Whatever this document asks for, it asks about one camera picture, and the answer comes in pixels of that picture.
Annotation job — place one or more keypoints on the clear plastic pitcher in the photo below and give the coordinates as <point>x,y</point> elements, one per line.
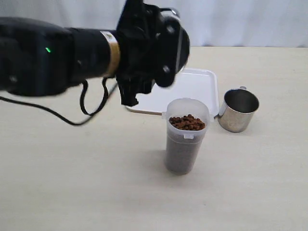
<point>187,123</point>

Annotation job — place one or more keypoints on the steel mug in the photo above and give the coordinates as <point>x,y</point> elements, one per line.
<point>237,109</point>
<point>170,12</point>

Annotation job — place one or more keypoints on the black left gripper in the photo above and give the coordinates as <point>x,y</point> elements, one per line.
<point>137,28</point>

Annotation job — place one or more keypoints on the white curtain backdrop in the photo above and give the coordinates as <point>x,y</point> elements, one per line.
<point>248,23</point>

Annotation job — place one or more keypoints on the white plastic tray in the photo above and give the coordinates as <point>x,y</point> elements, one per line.
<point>198,84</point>

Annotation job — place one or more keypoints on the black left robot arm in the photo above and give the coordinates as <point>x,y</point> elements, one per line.
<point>42,59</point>

